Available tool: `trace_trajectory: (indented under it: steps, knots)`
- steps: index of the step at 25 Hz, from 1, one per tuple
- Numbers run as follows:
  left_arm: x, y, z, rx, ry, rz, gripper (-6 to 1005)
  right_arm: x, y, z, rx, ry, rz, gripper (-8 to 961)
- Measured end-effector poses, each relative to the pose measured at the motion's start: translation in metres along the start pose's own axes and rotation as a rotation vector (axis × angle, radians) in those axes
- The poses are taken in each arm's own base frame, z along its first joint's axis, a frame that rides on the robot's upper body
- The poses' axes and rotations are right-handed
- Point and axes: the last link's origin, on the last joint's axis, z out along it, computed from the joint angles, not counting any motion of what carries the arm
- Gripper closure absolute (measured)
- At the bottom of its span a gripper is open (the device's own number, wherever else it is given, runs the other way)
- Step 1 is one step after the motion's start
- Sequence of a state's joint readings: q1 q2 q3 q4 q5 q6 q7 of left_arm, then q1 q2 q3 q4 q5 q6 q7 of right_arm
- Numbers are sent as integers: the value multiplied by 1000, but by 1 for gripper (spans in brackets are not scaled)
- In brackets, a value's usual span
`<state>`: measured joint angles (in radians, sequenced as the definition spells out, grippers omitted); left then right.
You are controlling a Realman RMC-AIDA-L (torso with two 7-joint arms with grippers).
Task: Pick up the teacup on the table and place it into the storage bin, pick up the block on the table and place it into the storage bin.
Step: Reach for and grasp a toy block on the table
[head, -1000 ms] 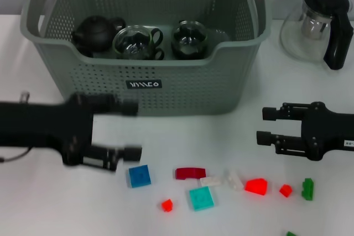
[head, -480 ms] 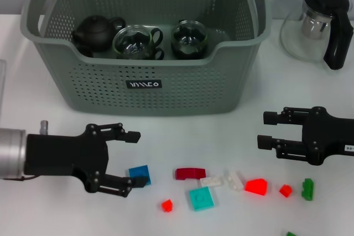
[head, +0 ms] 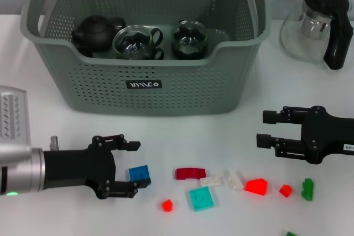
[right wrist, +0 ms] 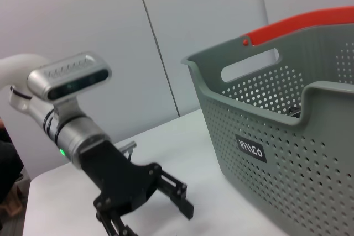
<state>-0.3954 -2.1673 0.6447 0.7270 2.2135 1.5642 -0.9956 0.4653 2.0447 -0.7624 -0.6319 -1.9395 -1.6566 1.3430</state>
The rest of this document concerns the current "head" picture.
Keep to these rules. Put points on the small red brick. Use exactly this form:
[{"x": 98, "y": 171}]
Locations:
[
  {"x": 167, "y": 205},
  {"x": 286, "y": 191}
]

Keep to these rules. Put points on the dark red brick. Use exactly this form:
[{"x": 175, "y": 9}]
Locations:
[{"x": 188, "y": 174}]

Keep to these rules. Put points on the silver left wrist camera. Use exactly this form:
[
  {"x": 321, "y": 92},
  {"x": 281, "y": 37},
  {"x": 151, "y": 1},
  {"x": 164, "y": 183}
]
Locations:
[{"x": 13, "y": 120}]

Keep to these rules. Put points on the green brick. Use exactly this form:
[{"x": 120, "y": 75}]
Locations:
[
  {"x": 307, "y": 190},
  {"x": 290, "y": 233}
]

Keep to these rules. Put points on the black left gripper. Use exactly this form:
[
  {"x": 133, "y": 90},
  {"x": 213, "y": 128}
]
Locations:
[{"x": 74, "y": 168}]

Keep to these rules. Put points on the small black clay cup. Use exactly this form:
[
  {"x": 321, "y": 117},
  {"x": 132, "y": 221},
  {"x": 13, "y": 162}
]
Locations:
[{"x": 86, "y": 51}]

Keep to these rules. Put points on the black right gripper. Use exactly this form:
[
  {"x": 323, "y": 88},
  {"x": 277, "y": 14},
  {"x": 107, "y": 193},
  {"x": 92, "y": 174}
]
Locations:
[{"x": 326, "y": 136}]

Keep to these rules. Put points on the translucent white brick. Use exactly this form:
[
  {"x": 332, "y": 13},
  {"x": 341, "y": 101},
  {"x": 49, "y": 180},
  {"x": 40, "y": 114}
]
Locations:
[{"x": 233, "y": 180}]

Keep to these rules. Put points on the teal square brick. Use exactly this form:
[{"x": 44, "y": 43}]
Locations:
[{"x": 201, "y": 198}]

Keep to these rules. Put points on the grey perforated storage basket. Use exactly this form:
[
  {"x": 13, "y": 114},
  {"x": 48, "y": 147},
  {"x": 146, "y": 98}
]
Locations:
[{"x": 166, "y": 95}]

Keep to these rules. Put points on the large red sloped brick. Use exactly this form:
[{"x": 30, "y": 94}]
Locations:
[{"x": 255, "y": 186}]

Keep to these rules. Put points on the black clay teapot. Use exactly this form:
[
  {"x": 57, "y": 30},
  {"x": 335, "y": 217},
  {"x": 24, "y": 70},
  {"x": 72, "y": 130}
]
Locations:
[{"x": 95, "y": 32}]

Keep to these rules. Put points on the silver left connector plug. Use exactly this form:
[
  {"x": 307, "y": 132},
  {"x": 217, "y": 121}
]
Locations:
[{"x": 54, "y": 142}]

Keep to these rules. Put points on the blue square brick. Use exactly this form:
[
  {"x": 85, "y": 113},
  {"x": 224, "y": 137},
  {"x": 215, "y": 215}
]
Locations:
[{"x": 139, "y": 174}]

